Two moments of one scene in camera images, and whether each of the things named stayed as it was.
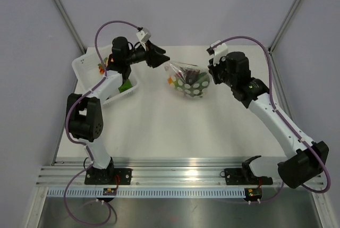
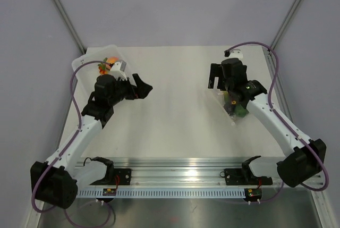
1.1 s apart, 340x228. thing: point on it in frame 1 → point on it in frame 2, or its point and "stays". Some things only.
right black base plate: (245, 176) stays
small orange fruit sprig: (100, 66) stays
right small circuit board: (253, 194) stays
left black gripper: (153, 59) → (142, 90)
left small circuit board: (109, 191) stays
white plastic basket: (90, 75) stays
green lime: (202, 83) → (240, 111)
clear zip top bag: (190, 80) → (236, 110)
